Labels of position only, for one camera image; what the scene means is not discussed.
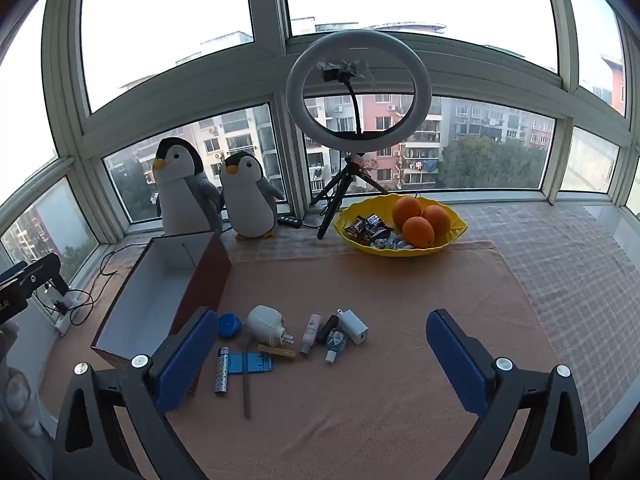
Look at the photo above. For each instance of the black tube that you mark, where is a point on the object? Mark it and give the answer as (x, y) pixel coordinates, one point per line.
(327, 327)

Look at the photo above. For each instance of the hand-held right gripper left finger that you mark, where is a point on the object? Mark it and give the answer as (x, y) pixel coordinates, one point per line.
(184, 360)

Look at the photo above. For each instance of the wooden clothespin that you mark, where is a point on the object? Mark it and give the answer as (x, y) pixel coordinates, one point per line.
(277, 351)

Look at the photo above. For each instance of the large penguin plush toy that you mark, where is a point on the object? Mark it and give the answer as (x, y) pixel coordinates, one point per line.
(182, 185)

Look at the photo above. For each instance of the pink tube bottle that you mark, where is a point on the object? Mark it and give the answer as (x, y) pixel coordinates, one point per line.
(310, 332)

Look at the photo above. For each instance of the pile of blue white candies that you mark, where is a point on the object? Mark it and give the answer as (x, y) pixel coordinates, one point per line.
(392, 244)

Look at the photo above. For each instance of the blue card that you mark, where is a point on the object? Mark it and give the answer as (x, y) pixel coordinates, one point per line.
(257, 362)

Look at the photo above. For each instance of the orange fruit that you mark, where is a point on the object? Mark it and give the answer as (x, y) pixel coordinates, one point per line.
(418, 233)
(439, 220)
(406, 210)

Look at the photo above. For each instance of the white plug-in device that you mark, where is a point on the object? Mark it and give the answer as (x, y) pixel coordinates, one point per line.
(265, 324)

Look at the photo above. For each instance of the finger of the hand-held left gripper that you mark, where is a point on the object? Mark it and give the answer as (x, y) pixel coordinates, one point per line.
(40, 267)

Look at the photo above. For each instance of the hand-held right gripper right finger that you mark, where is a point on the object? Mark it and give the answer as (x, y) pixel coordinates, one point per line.
(462, 360)

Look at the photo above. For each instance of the pile of dark candy packets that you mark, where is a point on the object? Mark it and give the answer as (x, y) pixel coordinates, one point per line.
(370, 227)

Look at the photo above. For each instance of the small penguin plush toy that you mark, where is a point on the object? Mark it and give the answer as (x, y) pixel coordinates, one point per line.
(250, 195)

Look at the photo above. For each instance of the grey spoon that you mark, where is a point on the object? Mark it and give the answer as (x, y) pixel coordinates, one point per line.
(246, 390)

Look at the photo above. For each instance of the white window frame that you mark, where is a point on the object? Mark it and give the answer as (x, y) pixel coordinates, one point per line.
(265, 20)

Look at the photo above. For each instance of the patterned lighter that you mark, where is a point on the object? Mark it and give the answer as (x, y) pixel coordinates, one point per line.
(222, 370)

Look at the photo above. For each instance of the white wall charger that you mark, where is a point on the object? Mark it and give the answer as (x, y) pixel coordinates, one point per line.
(355, 329)

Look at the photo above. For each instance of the small clear blue bottle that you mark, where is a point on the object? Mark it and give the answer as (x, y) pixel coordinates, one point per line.
(336, 342)

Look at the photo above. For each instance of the black tripod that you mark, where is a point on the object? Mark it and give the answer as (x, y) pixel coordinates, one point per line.
(334, 200)

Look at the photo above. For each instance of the white cardboard box red rim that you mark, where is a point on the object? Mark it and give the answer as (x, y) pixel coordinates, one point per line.
(145, 305)

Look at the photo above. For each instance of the white power strip with chargers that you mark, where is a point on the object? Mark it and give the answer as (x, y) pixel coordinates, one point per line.
(75, 317)

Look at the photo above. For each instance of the checked cloth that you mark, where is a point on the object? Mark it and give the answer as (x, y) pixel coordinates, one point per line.
(550, 270)

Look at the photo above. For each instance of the yellow plastic bowl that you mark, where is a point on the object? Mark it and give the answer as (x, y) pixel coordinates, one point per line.
(450, 240)

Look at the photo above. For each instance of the blue round container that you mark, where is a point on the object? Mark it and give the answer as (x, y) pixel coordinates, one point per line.
(230, 325)

